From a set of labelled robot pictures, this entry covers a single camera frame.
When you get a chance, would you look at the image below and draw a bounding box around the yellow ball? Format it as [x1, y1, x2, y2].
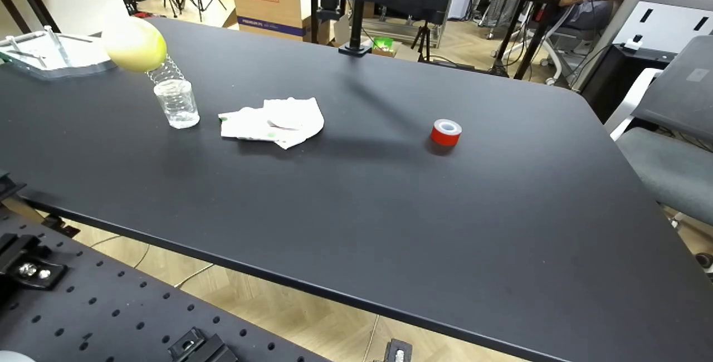
[101, 16, 168, 74]

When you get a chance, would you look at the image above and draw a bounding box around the clear acrylic rack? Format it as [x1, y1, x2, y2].
[0, 26, 118, 81]

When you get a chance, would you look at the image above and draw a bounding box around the red tape roll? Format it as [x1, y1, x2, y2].
[429, 119, 463, 148]

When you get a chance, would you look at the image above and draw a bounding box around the white desk partition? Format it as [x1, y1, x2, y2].
[570, 0, 713, 94]

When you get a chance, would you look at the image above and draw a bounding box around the cardboard box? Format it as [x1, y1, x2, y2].
[226, 0, 330, 43]

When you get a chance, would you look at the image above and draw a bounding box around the small black tripod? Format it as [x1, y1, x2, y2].
[411, 20, 439, 63]

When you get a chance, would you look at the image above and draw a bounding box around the clear ribbed plastic bottle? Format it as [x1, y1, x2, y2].
[145, 54, 185, 85]

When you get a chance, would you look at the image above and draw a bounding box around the clear plastic cup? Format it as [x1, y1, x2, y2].
[153, 79, 201, 130]

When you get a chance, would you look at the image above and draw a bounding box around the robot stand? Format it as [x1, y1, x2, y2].
[0, 170, 335, 362]

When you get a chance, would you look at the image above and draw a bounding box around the white towel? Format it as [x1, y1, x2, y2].
[219, 97, 325, 150]

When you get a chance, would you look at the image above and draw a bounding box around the white office chair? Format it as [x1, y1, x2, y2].
[521, 3, 613, 87]

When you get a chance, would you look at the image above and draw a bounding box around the grey office chair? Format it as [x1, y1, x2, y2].
[604, 35, 713, 228]

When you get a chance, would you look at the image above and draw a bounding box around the black clamp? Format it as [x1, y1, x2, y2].
[167, 327, 239, 362]
[373, 339, 414, 362]
[0, 232, 69, 291]

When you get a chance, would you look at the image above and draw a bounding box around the white cable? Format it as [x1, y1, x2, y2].
[89, 234, 216, 289]

